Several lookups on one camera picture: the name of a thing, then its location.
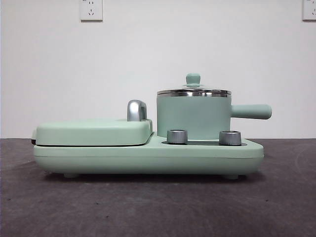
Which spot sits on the glass pot lid green knob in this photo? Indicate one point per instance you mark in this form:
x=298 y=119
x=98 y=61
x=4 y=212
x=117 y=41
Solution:
x=194 y=79

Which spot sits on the silver control knob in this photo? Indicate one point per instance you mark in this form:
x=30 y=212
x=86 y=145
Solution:
x=230 y=138
x=177 y=136

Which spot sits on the mint green breakfast machine base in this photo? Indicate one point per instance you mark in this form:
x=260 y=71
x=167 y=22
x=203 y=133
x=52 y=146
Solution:
x=148 y=158

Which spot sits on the white wall socket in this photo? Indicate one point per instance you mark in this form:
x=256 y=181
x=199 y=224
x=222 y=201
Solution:
x=90 y=11
x=309 y=10

